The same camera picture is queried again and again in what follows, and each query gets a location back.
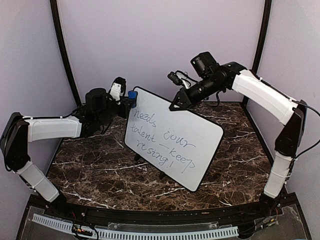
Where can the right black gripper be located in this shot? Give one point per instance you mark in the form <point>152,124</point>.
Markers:
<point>183,95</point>

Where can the black curved front rail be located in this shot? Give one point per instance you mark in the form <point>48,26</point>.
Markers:
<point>232,215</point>

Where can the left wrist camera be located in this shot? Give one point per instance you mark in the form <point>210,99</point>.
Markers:
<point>118,89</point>

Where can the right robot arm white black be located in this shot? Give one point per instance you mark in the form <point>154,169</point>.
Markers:
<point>216,78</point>

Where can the right black frame post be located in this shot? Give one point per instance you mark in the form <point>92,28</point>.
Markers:
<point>262,35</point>

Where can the left black frame post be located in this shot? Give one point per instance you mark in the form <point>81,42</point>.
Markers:
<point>63,51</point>

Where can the white whiteboard black frame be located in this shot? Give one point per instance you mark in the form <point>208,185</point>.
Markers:
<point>181,144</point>

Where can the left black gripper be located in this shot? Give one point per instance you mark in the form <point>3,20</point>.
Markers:
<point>126,108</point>

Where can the white slotted cable duct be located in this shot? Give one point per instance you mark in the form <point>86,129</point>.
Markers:
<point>122,231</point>

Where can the blue whiteboard eraser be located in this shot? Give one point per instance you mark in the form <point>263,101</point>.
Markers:
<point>132,95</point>

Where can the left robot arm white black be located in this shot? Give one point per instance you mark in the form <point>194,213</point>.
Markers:
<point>99,109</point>

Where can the black frame post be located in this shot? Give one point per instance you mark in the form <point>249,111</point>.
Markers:
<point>63,51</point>
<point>262,35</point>

